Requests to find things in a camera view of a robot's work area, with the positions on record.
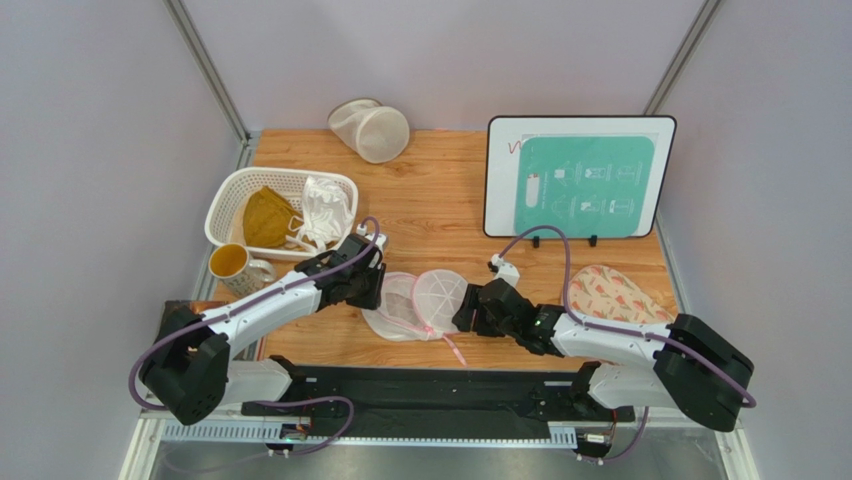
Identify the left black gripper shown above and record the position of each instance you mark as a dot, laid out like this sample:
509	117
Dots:
373	299

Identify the mustard yellow cloth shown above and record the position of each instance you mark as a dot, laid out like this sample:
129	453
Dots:
269	220

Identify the whiteboard with teal sheet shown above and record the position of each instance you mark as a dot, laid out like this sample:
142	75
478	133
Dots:
588	177

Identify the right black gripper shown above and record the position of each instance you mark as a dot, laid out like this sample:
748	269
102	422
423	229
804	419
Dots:
475	310

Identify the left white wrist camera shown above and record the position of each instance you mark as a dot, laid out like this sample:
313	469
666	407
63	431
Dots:
371	231

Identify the beige mesh laundry bag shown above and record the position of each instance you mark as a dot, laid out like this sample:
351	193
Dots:
376	132

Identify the white plastic basket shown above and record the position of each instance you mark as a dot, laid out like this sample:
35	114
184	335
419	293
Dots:
223	223

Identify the white mesh laundry bag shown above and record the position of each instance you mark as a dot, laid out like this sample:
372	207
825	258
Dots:
419	308

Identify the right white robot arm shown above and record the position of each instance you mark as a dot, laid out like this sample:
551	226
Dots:
685	365

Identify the patterned ceramic mug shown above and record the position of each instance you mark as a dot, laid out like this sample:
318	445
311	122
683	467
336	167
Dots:
239	271

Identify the white bra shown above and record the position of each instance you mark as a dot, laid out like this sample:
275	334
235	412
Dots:
326	216

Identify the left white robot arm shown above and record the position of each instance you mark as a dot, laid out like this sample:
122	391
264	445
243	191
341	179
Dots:
192	369

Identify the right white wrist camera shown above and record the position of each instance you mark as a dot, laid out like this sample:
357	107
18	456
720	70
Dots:
503	269

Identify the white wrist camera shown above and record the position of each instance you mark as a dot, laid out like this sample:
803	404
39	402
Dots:
503	269
371	231

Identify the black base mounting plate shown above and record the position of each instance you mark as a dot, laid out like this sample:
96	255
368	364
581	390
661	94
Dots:
328	377

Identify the dark brown book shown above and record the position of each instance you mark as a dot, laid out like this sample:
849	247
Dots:
177	315

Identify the aluminium slotted rail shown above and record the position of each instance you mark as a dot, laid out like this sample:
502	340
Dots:
429	413

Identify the floral pink cloth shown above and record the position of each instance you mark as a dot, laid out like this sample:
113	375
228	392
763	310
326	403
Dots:
606	293

